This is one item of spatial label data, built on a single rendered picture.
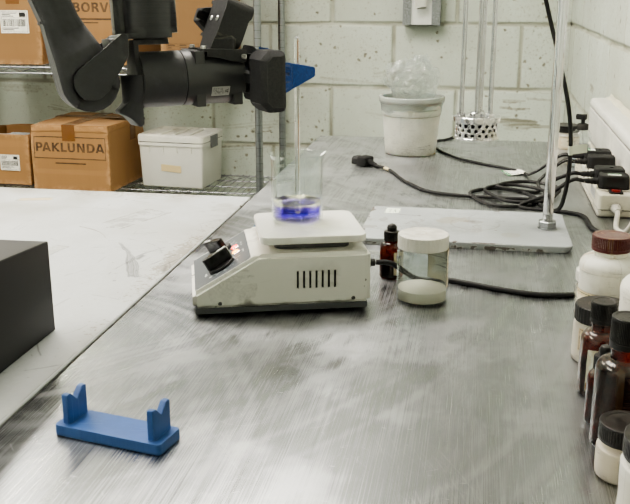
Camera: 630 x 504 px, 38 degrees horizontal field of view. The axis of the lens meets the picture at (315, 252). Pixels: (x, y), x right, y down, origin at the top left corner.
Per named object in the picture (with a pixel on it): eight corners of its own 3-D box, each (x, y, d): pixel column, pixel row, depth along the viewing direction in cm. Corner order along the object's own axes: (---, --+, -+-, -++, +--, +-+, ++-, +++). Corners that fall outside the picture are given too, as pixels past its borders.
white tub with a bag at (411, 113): (419, 161, 194) (422, 57, 188) (364, 153, 203) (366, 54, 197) (455, 152, 204) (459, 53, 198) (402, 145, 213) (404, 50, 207)
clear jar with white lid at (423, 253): (410, 310, 105) (412, 242, 103) (387, 294, 110) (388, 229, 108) (456, 303, 107) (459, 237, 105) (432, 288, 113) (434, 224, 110)
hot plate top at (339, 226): (261, 246, 102) (260, 238, 101) (253, 219, 113) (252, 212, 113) (368, 242, 103) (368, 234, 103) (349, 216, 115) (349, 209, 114)
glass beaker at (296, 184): (281, 233, 105) (280, 159, 103) (262, 220, 111) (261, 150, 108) (337, 227, 108) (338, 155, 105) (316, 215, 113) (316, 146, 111)
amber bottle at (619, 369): (605, 459, 72) (618, 327, 69) (578, 433, 76) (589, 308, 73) (657, 454, 73) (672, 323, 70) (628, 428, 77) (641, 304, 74)
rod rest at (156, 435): (54, 435, 76) (50, 395, 75) (78, 417, 79) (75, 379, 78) (159, 457, 72) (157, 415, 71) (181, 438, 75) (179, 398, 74)
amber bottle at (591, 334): (568, 387, 85) (575, 296, 82) (601, 382, 86) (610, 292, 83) (590, 403, 82) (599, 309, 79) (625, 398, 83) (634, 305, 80)
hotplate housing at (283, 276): (193, 318, 102) (190, 249, 100) (192, 282, 115) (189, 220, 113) (389, 309, 105) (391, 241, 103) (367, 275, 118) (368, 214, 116)
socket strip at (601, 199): (596, 217, 147) (599, 190, 146) (574, 170, 184) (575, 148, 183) (633, 218, 146) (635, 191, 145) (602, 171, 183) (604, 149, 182)
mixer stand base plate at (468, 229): (357, 243, 132) (357, 236, 132) (373, 211, 151) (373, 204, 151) (573, 253, 127) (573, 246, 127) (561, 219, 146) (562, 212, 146)
